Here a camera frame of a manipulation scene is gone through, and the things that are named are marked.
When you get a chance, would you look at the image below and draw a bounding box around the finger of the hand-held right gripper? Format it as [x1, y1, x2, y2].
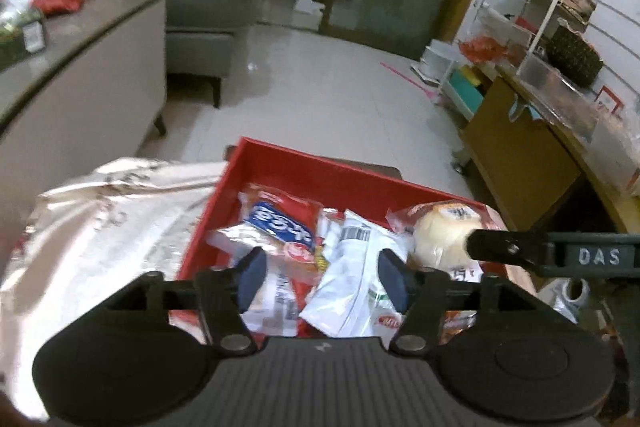
[465, 228, 551, 265]

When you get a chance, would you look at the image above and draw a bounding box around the red yellow snack packet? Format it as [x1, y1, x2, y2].
[295, 252, 333, 338]

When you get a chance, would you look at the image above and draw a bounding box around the red cardboard box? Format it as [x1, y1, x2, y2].
[170, 137, 511, 343]

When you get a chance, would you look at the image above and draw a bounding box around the clear plastic bag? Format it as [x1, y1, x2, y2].
[590, 107, 640, 198]

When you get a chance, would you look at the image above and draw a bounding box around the pink stick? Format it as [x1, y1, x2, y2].
[380, 62, 437, 98]

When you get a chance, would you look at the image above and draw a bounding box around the teal yellow drawer unit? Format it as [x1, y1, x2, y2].
[442, 64, 488, 120]

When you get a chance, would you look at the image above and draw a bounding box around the red plastic bag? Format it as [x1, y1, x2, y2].
[457, 36, 511, 62]

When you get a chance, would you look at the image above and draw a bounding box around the white wire rack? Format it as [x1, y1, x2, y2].
[467, 0, 601, 72]

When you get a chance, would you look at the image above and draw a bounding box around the orange blue snack packet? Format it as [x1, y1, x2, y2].
[240, 184, 326, 268]

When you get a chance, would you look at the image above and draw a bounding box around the clear plastic tray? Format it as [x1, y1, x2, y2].
[517, 54, 601, 138]

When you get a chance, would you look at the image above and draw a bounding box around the white tape roll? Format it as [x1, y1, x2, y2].
[562, 277, 591, 308]

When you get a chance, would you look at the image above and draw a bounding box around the dark woven basket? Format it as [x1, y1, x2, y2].
[545, 24, 606, 88]

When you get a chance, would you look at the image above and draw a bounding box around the wooden cabinet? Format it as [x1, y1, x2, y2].
[460, 67, 640, 258]

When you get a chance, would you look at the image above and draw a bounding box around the grey sofa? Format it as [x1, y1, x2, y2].
[145, 0, 281, 108]

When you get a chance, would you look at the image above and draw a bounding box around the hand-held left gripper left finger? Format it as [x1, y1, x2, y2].
[102, 247, 268, 355]

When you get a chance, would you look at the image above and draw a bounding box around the white snack packet red logo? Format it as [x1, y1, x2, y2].
[300, 209, 411, 338]

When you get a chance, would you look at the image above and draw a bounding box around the white plastic storage container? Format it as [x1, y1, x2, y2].
[417, 39, 461, 82]

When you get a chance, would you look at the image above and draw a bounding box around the bread bun clear packet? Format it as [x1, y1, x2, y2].
[387, 201, 506, 283]

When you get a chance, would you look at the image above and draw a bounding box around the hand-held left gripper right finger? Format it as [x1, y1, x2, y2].
[377, 248, 543, 355]

